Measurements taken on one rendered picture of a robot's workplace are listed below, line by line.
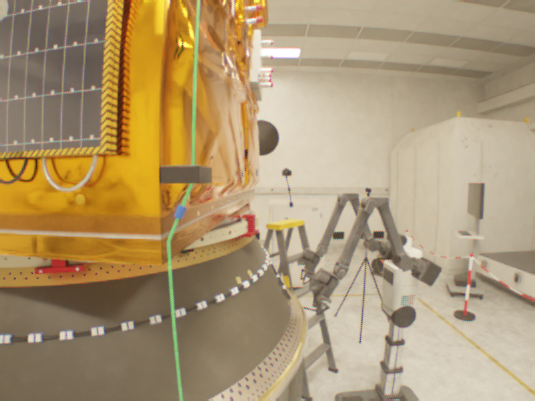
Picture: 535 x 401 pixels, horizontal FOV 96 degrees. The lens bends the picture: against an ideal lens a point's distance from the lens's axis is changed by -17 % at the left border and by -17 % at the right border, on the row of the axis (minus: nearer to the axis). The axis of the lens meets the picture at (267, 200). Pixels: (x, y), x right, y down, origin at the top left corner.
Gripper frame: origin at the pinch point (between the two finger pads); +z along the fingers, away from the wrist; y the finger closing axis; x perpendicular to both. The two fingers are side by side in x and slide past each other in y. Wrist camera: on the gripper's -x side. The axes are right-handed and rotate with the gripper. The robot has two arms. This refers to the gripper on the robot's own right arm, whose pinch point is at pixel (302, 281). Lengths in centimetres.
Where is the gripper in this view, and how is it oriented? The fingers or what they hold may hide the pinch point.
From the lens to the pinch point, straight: 201.9
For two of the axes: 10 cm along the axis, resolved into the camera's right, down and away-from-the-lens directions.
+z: -5.0, 8.7, 0.4
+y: 0.4, 0.7, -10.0
